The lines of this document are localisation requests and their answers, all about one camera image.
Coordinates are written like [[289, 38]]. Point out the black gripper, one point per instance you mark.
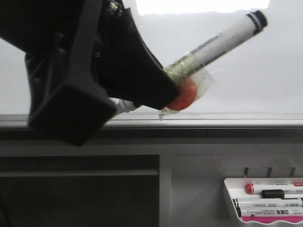
[[58, 37]]

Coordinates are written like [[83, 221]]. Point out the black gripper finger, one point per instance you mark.
[[126, 68]]

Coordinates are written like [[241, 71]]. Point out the red magnet taped to marker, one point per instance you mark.
[[191, 88]]

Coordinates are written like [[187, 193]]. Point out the white black whiteboard marker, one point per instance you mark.
[[195, 60]]

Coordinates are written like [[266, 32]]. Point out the pink whiteboard eraser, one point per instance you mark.
[[291, 219]]

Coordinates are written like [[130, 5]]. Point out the black hook left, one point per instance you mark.
[[245, 172]]

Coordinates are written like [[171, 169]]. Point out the black hook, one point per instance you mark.
[[292, 172], [245, 172], [269, 172]]

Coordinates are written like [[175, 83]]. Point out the white marker tray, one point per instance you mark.
[[235, 188]]

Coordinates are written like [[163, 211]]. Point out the red capped marker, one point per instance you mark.
[[253, 188]]

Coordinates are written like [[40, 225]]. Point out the black hook middle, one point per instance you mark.
[[269, 172]]

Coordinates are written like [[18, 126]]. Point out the white marker with black end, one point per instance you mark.
[[262, 203]]

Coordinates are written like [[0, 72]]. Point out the white labelled marker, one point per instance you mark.
[[269, 212]]

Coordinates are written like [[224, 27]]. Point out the black capped marker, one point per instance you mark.
[[282, 194]]

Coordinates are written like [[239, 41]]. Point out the black hook right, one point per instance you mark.
[[292, 172]]

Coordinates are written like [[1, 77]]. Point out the white whiteboard with grey frame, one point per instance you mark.
[[257, 85]]

